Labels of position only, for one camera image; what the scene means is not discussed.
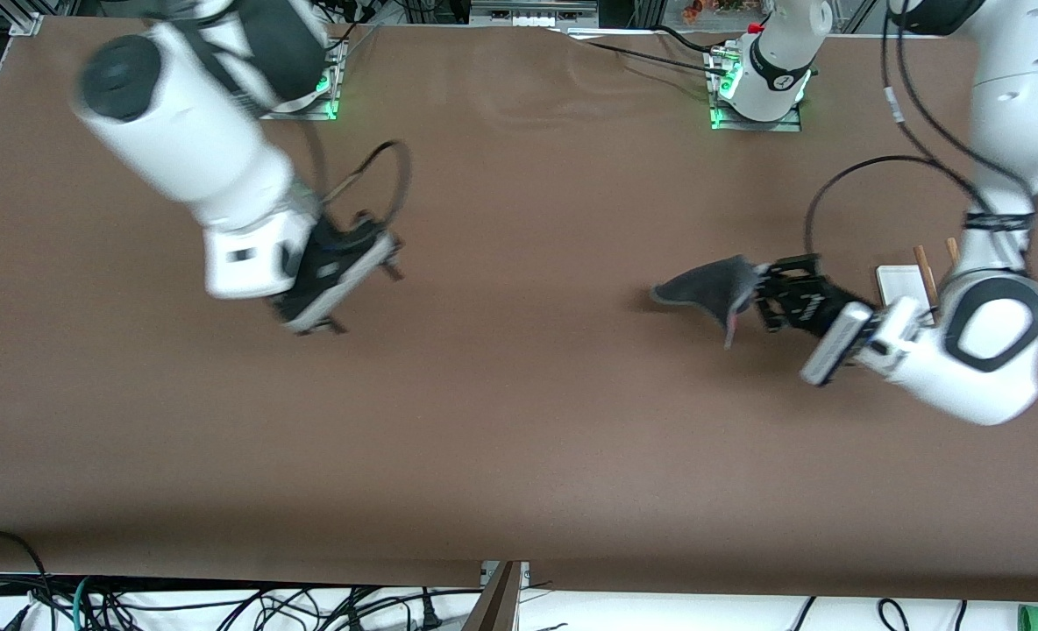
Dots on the brown table cover sheet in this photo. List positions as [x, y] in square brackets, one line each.
[519, 438]

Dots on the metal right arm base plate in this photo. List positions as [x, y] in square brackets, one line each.
[330, 109]

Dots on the aluminium frame corner bracket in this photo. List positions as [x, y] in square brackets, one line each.
[28, 24]

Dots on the metal frame post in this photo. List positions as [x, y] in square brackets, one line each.
[497, 605]

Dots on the pink and grey towel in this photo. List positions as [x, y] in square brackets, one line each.
[712, 285]

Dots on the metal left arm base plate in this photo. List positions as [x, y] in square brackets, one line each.
[782, 125]

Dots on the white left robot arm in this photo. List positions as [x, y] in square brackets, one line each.
[1001, 114]

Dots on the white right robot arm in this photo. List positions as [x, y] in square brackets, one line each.
[186, 131]

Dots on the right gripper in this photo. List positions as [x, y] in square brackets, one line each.
[330, 257]

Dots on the white power strip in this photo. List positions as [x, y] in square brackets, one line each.
[532, 10]

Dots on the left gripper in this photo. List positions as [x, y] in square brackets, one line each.
[806, 306]

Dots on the wooden chopsticks pair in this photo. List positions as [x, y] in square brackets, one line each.
[900, 282]

